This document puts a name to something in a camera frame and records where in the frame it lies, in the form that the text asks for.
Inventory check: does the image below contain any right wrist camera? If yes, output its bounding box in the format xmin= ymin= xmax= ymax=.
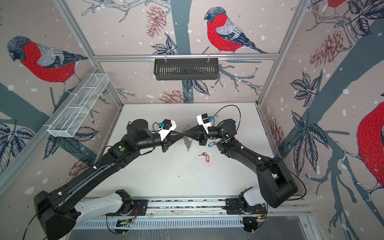
xmin=197 ymin=114 xmax=214 ymax=134

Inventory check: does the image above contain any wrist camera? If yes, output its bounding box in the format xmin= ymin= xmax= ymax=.
xmin=158 ymin=119 xmax=177 ymax=141
xmin=197 ymin=114 xmax=214 ymax=134

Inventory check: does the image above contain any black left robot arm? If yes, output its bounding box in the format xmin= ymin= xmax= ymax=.
xmin=34 ymin=119 xmax=186 ymax=240

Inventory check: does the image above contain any black hanging wire basket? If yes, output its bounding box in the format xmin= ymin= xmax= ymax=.
xmin=154 ymin=58 xmax=219 ymax=81

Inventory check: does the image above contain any white mesh wire shelf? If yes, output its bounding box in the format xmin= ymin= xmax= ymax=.
xmin=48 ymin=73 xmax=110 ymax=138

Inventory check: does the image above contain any horizontal aluminium frame bar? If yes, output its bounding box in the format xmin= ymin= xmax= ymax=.
xmin=94 ymin=53 xmax=280 ymax=63

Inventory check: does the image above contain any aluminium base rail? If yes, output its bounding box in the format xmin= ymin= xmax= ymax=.
xmin=61 ymin=196 xmax=271 ymax=230

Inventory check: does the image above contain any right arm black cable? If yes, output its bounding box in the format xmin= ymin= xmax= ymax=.
xmin=211 ymin=104 xmax=241 ymax=133

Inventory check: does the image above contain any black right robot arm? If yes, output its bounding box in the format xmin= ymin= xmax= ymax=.
xmin=183 ymin=119 xmax=298 ymax=208

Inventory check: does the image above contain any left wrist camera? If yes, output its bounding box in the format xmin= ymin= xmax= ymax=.
xmin=158 ymin=119 xmax=177 ymax=141

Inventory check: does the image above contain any silver metal carabiner keyring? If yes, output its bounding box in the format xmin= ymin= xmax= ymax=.
xmin=183 ymin=136 xmax=193 ymax=151

